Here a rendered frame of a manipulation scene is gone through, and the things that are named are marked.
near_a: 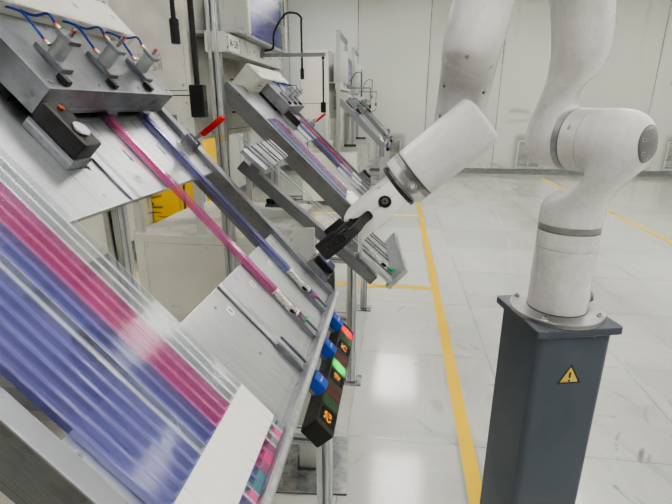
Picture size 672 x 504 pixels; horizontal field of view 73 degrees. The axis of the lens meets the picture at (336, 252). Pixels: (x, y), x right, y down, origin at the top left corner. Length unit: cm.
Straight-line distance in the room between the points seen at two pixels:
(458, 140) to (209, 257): 143
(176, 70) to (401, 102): 669
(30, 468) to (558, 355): 91
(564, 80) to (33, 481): 93
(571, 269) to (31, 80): 96
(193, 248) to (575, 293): 145
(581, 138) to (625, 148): 8
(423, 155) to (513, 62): 788
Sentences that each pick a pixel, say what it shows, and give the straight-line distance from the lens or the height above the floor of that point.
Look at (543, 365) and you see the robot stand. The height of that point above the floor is 62.
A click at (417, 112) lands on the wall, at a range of 835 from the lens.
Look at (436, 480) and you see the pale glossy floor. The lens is 163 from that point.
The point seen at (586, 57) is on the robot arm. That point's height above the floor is 121.
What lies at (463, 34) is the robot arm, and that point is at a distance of 74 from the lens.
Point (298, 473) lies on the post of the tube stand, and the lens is 161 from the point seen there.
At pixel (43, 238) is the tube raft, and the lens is 58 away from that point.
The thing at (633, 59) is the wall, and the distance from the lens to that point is 914.
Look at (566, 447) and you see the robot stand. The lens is 121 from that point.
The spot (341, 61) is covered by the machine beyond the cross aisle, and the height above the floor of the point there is 161.
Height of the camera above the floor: 112
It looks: 18 degrees down
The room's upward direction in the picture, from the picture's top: straight up
